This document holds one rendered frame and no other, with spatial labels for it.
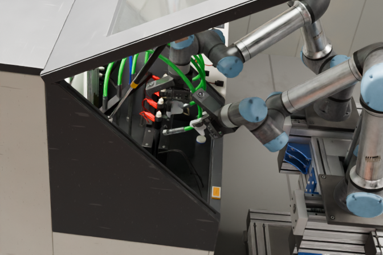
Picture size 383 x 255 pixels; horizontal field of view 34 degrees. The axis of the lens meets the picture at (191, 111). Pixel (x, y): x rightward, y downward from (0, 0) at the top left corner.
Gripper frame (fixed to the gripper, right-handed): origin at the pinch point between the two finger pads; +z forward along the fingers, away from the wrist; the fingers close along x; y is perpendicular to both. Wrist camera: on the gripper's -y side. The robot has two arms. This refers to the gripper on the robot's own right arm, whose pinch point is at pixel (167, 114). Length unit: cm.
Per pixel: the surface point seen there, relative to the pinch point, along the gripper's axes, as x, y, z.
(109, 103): 2.8, -22.2, 0.9
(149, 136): 0.8, -6.2, 12.9
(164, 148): -4.6, 0.2, 12.9
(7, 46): -27, -48, -39
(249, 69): 202, 51, 111
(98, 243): -35, -19, 35
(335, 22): 227, 109, 77
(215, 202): -26.3, 20.8, 15.9
